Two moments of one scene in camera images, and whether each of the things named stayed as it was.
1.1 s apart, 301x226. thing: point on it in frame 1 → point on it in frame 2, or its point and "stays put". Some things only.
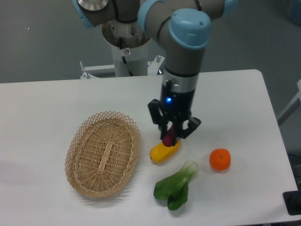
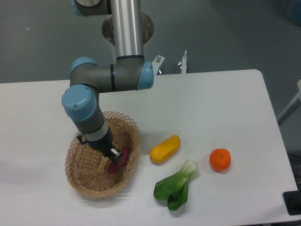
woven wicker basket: x=101 y=154 stays put
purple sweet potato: x=169 y=139 → x=114 y=168
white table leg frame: x=292 y=105 stays put
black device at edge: x=292 y=200 stays put
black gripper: x=177 y=96 → x=102 y=145
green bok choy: x=175 y=189 stays put
